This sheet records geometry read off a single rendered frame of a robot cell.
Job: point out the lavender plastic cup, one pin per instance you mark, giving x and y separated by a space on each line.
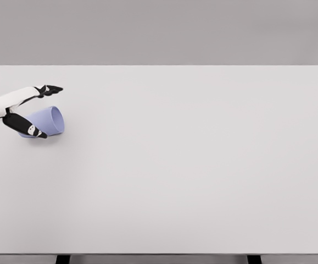
44 120

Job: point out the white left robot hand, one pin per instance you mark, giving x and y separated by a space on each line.
10 102

